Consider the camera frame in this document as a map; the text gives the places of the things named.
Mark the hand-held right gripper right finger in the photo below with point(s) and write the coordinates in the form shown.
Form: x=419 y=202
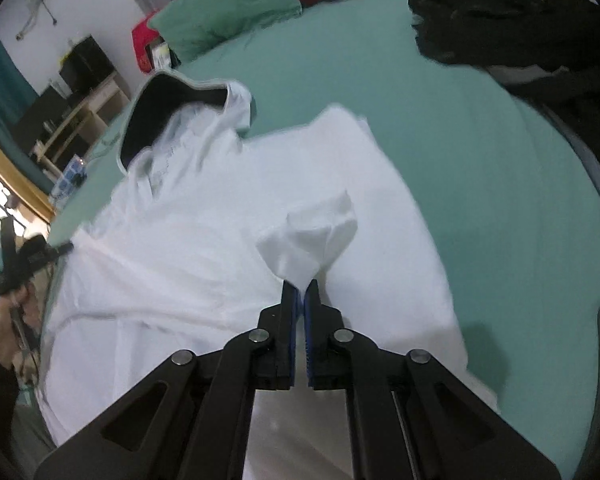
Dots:
x=308 y=345

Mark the black monitor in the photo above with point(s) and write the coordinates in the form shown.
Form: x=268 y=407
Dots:
x=85 y=65

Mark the bed with green sheet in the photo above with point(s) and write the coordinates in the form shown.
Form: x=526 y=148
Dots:
x=480 y=185

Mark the printed cardboard box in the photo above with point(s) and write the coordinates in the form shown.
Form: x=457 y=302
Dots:
x=161 y=56

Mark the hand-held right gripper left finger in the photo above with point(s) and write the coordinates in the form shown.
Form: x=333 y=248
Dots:
x=292 y=345

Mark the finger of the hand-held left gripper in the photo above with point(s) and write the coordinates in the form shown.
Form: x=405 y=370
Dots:
x=62 y=249

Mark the light wooden desk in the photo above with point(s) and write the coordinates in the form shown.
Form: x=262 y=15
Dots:
x=90 y=110

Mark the white hoodie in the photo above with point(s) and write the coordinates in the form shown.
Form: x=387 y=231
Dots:
x=205 y=210

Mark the red bag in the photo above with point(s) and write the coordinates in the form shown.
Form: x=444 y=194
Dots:
x=142 y=42

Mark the person's left hand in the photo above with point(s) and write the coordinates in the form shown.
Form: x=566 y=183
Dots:
x=2 y=325

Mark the yellow framed window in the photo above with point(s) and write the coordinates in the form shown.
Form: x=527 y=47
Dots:
x=10 y=170

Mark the green pillow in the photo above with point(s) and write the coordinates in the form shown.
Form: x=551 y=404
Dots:
x=220 y=10

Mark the white power strip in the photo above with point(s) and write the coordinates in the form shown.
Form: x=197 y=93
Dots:
x=70 y=176

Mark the teal curtain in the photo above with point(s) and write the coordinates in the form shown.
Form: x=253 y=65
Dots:
x=0 y=95

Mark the black computer tower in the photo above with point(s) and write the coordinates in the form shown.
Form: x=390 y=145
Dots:
x=37 y=117

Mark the pile of black clothes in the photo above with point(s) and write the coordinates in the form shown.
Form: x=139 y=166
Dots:
x=505 y=15

